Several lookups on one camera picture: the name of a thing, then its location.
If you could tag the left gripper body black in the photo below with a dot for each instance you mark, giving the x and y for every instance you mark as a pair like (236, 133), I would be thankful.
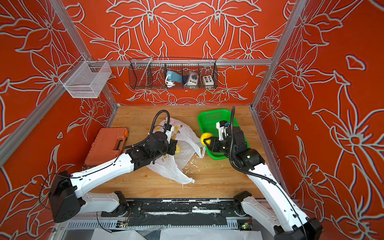
(168, 149)

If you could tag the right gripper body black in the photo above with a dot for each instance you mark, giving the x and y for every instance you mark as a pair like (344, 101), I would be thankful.
(220, 147)

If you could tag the orange yellow pear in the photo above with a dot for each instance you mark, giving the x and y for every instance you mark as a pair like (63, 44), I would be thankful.
(205, 136)

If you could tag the white printed plastic bag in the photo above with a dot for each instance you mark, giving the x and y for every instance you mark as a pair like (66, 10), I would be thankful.
(188, 145)

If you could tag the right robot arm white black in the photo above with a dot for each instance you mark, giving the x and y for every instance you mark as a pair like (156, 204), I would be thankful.
(283, 219)

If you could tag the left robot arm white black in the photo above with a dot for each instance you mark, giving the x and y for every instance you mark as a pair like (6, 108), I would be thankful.
(70, 194)

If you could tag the orange plastic tool case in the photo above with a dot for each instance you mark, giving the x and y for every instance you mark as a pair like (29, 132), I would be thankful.
(107, 145)

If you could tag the white button box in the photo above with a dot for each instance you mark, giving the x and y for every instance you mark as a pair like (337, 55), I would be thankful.
(208, 81)

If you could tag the white round-socket adapter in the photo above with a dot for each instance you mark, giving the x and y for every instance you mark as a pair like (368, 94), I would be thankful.
(191, 80)

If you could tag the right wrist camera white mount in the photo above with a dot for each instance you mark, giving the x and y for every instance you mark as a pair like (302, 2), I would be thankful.
(222, 129)

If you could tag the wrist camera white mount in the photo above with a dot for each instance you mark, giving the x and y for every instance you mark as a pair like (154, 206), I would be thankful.
(168, 131)
(222, 129)

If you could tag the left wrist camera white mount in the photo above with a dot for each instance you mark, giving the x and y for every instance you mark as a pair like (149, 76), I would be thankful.
(168, 131)

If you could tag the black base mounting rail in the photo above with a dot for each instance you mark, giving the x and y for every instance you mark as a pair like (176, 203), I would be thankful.
(183, 212)

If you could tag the blue white charger with cable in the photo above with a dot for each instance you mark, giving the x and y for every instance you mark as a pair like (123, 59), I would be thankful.
(173, 78)

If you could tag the black wire wall basket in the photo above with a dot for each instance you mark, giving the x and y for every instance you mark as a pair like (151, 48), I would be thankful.
(150, 74)

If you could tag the clear plastic wall bin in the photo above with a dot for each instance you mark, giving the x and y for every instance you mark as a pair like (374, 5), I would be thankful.
(86, 82)

